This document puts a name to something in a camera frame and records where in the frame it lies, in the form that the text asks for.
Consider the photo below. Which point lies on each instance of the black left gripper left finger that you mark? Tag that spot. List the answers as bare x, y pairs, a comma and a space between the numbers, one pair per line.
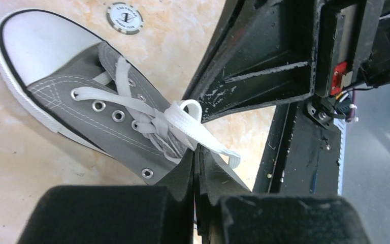
161, 213

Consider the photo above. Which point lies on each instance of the grey canvas sneaker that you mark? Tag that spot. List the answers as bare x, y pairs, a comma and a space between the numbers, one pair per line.
77, 85

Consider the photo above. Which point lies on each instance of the small round white token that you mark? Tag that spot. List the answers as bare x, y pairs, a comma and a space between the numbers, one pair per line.
124, 18

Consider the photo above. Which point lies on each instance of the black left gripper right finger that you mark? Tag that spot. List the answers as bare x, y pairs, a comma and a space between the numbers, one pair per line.
228, 212

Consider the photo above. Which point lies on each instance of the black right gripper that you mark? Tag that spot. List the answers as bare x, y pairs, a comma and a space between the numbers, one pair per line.
265, 53

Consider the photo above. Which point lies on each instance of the white slotted cable duct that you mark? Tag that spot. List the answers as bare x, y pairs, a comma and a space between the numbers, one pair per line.
341, 124

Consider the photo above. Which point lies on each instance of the white shoelace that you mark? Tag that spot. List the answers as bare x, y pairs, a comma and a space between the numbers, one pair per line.
173, 131

